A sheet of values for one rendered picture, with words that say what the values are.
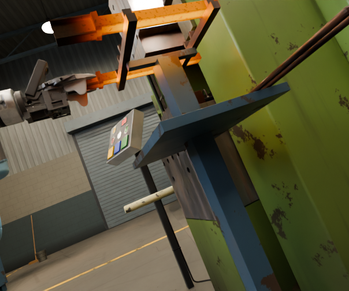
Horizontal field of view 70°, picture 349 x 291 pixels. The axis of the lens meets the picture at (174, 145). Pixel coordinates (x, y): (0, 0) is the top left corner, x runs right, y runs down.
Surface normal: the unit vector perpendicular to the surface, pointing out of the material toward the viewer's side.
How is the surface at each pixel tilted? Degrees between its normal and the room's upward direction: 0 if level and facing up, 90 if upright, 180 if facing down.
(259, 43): 90
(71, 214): 90
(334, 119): 90
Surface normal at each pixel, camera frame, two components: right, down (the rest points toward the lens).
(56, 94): 0.29, -0.25
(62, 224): 0.08, -0.17
